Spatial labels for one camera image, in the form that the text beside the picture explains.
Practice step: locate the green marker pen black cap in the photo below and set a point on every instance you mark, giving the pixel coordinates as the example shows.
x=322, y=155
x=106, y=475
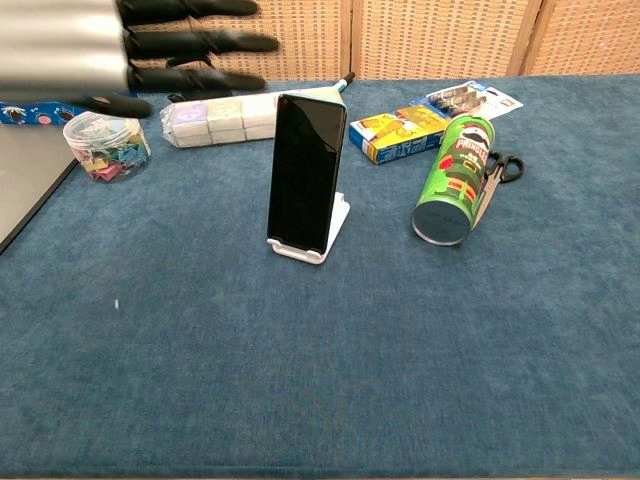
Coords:
x=345, y=82

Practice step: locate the yellow and blue snack box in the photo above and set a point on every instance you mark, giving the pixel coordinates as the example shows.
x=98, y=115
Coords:
x=395, y=135

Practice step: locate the white phone stand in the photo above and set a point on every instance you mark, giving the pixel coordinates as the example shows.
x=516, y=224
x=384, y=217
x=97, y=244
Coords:
x=339, y=220

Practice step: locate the blue Oreo cookie box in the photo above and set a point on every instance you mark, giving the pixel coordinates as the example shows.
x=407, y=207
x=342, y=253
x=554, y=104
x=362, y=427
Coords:
x=30, y=115

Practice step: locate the blue felt table cover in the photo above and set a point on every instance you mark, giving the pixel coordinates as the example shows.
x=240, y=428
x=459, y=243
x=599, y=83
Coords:
x=320, y=360

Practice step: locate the binder clip blister pack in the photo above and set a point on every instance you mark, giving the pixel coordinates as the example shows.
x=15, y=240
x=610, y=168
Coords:
x=465, y=97

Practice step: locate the black smartphone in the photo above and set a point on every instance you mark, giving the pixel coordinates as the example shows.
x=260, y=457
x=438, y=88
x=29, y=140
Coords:
x=307, y=170

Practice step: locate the green Pringles can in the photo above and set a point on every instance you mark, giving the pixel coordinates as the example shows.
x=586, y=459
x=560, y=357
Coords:
x=452, y=175

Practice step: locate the wicker folding screen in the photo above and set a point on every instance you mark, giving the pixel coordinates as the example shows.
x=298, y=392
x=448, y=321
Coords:
x=440, y=35

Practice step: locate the wrapped row of tissue packs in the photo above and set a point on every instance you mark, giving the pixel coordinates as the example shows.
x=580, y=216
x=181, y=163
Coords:
x=220, y=120

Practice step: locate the silver laptop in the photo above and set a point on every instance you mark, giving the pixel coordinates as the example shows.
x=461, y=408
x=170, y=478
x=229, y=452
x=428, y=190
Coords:
x=25, y=175

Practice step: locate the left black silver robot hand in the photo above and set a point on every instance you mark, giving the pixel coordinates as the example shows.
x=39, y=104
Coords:
x=55, y=45

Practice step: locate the clear jar of colourful clips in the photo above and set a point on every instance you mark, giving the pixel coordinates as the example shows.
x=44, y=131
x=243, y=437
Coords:
x=107, y=150

